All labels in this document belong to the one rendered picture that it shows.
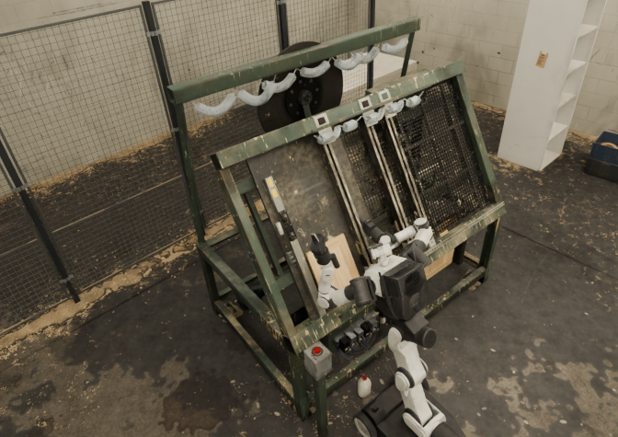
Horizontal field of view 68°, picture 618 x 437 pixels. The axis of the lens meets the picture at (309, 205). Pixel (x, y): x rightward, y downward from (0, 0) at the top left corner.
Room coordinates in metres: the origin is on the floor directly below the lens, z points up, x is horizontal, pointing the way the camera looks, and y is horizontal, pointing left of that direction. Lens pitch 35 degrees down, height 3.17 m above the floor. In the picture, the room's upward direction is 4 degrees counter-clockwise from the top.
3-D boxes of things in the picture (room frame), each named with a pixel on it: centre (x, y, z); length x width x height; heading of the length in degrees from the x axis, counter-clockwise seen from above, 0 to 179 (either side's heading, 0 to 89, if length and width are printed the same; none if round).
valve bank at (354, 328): (1.99, -0.31, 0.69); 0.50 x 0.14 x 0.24; 125
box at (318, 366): (1.68, 0.01, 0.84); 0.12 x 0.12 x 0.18; 35
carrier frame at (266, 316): (2.97, -0.35, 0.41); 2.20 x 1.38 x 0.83; 125
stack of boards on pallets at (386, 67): (7.30, -0.75, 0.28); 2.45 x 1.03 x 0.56; 130
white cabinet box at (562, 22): (5.26, -2.99, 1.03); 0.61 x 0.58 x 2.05; 130
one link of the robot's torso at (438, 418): (1.59, -0.65, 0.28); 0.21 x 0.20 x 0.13; 35
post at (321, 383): (1.68, 0.01, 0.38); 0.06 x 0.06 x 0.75; 35
